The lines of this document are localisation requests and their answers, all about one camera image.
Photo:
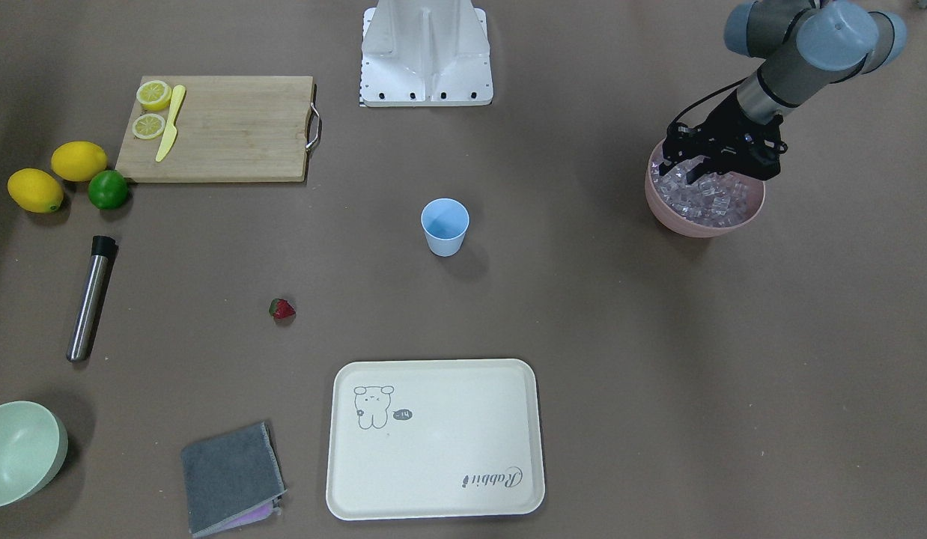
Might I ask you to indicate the lemon half upper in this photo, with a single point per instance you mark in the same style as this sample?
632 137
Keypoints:
154 96

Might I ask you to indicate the green lime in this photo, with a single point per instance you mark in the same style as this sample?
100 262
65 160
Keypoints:
108 190

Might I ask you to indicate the yellow plastic knife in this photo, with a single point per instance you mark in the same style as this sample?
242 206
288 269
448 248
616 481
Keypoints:
170 134

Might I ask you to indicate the whole yellow lemon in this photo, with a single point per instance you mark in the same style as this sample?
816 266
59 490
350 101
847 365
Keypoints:
35 191
79 161

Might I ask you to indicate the cream rabbit tray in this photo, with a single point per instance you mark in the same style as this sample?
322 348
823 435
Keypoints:
433 438

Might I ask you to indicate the grey folded cloth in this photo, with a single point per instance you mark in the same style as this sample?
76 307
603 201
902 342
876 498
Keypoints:
231 480

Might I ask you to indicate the pink bowl of ice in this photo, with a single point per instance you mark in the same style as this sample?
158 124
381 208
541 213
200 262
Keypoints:
713 206

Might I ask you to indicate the light blue plastic cup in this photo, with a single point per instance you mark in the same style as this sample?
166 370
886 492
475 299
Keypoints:
445 222

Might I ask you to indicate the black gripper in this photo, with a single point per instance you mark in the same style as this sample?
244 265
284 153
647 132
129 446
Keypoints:
723 118

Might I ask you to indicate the lemon half lower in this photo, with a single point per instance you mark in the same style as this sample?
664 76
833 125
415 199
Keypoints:
148 126

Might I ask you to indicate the mint green bowl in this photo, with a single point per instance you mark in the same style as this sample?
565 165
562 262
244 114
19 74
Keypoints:
33 447

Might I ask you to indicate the steel muddler black tip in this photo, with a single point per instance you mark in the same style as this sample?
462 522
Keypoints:
103 251

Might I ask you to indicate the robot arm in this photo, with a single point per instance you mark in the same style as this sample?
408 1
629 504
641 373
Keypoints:
804 46

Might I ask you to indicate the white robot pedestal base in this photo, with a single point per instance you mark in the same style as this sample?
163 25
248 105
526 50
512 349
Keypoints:
425 54

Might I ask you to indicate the red strawberry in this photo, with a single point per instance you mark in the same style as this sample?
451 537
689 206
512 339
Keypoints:
281 309

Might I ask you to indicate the lemon half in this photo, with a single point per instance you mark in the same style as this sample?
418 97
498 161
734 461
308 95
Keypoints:
154 96
148 126

